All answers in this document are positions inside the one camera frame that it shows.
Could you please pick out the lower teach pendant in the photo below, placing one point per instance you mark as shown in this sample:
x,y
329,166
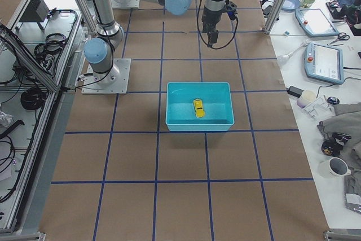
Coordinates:
x,y
324,63

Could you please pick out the yellow beetle toy car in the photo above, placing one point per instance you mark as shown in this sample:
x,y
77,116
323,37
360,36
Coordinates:
x,y
199,108

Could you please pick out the aluminium frame post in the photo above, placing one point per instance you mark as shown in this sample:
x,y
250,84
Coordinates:
x,y
277,1

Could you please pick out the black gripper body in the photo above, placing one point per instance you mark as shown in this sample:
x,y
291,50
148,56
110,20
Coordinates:
x,y
210,18

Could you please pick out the white mug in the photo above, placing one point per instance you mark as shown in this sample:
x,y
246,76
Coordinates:
x,y
334,167

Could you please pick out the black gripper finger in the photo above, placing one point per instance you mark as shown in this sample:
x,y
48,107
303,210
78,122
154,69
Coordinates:
x,y
209,39
214,36

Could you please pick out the black scissors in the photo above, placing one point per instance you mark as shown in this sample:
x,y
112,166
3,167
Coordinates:
x,y
342,36

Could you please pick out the black power adapter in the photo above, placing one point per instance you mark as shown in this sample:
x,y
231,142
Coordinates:
x,y
294,91

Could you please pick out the teach pendant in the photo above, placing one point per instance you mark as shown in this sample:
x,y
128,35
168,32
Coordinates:
x,y
315,23
324,63

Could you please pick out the teal plastic bin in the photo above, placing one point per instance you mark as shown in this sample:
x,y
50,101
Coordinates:
x,y
217,102

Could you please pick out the light blue plate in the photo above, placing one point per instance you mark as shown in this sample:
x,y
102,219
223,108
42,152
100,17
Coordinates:
x,y
290,5

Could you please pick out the grey cloth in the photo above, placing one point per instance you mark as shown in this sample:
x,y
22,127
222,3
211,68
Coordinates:
x,y
341,135

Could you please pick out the upper teach pendant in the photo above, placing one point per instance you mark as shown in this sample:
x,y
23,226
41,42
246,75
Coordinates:
x,y
315,23

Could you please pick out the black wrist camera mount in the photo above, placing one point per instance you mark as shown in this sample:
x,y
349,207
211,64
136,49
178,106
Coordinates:
x,y
231,10

